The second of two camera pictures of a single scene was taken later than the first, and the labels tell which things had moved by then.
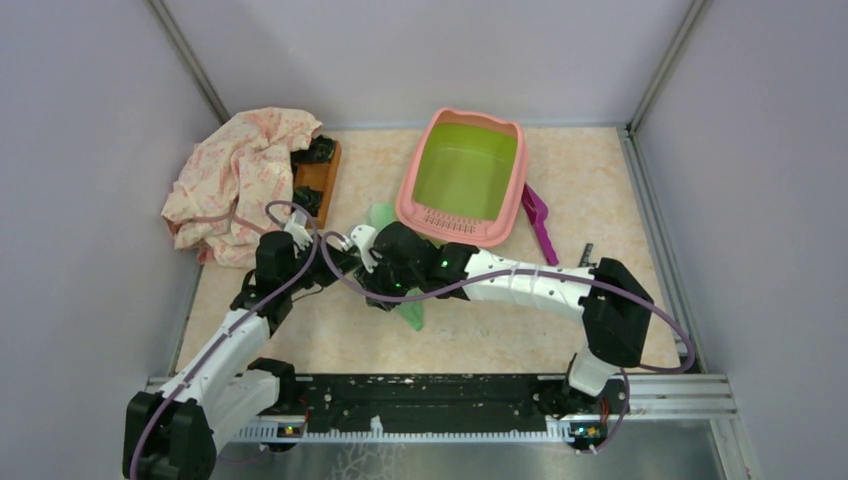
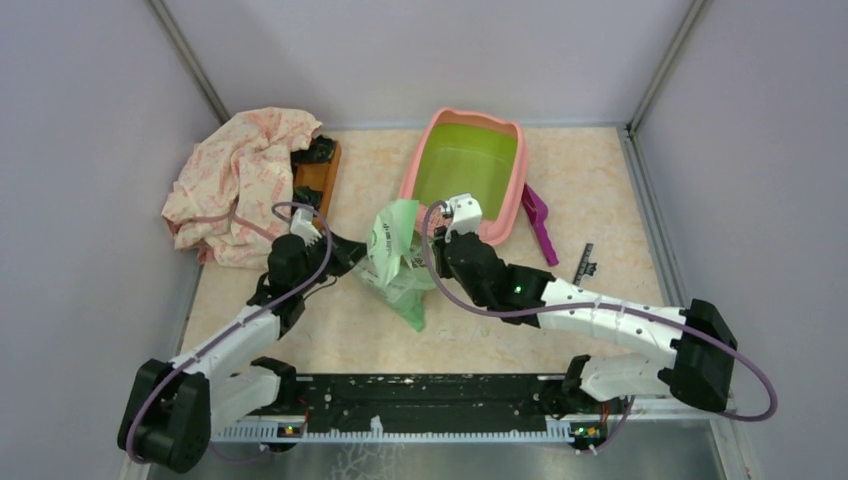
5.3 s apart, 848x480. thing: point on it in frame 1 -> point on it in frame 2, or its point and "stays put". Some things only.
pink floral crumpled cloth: [238, 186] stays put
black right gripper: [371, 279] -> [439, 242]
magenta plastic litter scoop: [536, 211] stays put
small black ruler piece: [586, 255] stays put
